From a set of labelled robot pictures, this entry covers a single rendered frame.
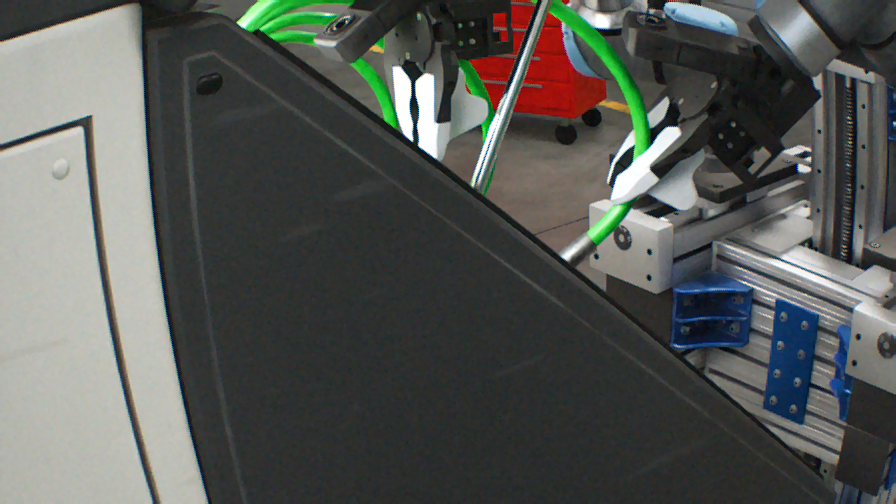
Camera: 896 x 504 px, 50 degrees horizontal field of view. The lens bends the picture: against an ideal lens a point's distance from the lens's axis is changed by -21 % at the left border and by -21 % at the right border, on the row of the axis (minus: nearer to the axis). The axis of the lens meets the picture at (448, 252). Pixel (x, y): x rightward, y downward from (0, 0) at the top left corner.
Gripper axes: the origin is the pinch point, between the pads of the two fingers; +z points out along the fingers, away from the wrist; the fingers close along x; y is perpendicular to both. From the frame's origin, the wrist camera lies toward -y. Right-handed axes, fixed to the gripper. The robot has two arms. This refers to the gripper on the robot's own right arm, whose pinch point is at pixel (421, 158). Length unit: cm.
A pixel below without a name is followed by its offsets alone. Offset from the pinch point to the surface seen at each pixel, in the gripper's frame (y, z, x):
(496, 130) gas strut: -14.9, -11.6, -31.5
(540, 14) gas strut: -11.9, -17.8, -31.9
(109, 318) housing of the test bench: -38, -8, -34
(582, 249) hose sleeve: 6.0, 5.6, -12.9
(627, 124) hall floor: 322, 120, 331
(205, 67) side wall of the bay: -32, -19, -35
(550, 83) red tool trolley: 267, 91, 323
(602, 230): 7.7, 4.3, -13.4
